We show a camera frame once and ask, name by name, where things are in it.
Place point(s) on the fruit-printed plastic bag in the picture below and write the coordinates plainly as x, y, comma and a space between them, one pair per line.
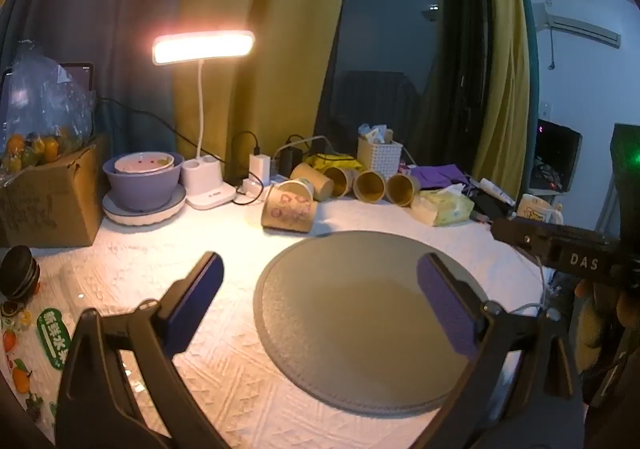
30, 354

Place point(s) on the white printed mug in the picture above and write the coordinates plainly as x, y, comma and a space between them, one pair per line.
537, 211

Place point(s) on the white plate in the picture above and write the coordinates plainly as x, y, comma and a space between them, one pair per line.
172, 211

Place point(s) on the white tube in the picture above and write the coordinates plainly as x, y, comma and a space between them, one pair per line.
495, 190

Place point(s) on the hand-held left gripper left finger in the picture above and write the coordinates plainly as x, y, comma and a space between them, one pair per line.
192, 299

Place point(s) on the grey-blue curtain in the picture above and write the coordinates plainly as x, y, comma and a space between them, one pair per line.
100, 14

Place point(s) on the purple cloth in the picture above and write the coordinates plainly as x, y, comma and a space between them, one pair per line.
442, 176

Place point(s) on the green tissue pack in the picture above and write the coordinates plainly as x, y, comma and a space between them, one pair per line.
445, 206

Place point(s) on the black monitor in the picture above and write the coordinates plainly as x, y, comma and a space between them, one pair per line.
557, 154

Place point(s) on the brown paper cup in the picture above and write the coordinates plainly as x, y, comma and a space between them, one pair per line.
401, 190
312, 179
370, 186
341, 180

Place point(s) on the person's right hand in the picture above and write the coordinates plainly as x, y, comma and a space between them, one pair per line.
597, 324

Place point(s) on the white desk lamp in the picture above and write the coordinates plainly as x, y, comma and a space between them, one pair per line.
202, 46

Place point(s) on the yellow curtain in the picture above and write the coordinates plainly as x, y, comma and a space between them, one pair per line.
260, 4
502, 54

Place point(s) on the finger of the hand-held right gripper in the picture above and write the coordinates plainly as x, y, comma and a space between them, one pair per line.
525, 236

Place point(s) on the white woven basket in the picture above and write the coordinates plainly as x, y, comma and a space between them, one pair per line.
380, 156

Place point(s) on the yellow bag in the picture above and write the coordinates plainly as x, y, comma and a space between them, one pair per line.
340, 163

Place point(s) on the printed paper cup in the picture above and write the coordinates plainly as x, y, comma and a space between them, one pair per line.
290, 209

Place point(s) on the white charger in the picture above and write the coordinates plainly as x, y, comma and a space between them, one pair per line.
260, 168

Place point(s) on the cardboard box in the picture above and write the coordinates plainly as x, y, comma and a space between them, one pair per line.
47, 206

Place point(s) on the black tablet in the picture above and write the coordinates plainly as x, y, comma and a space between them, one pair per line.
82, 74

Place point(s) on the round grey mat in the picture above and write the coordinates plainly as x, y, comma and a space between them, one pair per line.
365, 324

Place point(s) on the purple bowl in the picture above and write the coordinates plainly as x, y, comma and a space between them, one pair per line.
142, 191

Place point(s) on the pink dish in bowl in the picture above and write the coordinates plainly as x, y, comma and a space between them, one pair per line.
142, 164

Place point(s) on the white power strip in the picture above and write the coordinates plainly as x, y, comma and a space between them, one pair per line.
252, 188

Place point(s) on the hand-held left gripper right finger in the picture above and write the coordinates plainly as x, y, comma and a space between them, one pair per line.
447, 301

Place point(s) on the plastic bag of oranges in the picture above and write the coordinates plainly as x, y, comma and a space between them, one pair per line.
45, 119

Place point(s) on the black charger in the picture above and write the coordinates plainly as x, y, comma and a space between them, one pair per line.
288, 161

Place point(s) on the white air conditioner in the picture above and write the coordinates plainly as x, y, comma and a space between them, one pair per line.
575, 24

